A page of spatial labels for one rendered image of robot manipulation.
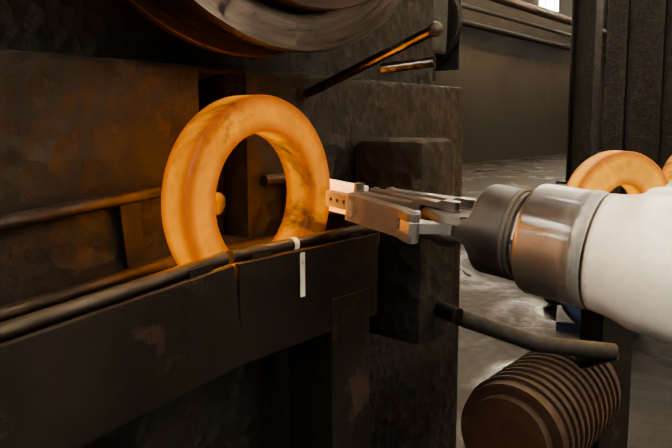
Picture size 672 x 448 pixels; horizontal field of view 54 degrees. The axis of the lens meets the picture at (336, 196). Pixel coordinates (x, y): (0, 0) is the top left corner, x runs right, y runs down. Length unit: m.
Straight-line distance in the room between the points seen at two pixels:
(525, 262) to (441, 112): 0.50
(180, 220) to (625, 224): 0.32
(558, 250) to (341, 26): 0.29
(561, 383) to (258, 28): 0.52
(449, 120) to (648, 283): 0.57
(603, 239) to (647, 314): 0.06
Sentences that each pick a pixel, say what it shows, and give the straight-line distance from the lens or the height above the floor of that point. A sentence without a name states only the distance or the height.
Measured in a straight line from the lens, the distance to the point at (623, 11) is 4.76.
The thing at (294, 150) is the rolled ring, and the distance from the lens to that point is 0.61.
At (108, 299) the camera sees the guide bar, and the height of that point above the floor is 0.70.
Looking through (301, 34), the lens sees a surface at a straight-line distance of 0.59.
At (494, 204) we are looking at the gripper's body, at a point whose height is 0.75.
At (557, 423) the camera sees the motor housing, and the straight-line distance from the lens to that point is 0.77.
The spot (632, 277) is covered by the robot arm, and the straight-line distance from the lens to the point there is 0.47.
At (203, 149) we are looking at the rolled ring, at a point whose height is 0.80.
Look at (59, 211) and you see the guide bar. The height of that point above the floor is 0.75.
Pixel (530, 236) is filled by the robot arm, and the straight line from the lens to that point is 0.50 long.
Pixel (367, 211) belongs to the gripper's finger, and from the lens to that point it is 0.58.
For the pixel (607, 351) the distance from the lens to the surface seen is 0.84.
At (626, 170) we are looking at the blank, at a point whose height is 0.76.
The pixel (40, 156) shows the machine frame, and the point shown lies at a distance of 0.55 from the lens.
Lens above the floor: 0.82
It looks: 6 degrees down
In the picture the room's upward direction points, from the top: straight up
